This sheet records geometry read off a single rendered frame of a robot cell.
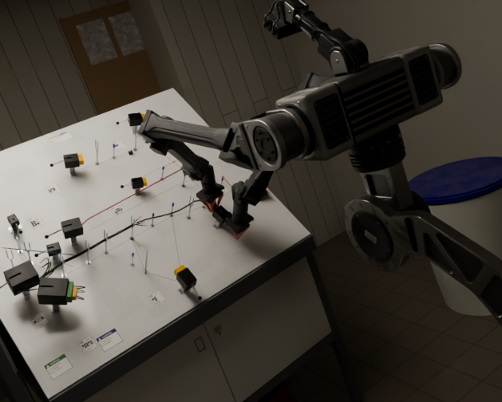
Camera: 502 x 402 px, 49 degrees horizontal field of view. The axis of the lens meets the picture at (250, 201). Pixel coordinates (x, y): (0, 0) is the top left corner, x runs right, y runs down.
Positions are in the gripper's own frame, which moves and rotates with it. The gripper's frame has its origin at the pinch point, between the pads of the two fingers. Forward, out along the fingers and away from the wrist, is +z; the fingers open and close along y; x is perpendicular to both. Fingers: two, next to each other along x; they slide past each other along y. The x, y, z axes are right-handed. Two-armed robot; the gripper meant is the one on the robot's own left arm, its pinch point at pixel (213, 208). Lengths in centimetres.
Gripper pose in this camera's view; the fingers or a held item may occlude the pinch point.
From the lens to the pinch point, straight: 223.2
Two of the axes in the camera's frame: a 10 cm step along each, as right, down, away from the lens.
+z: 1.1, 7.9, 6.0
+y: -6.5, 5.2, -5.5
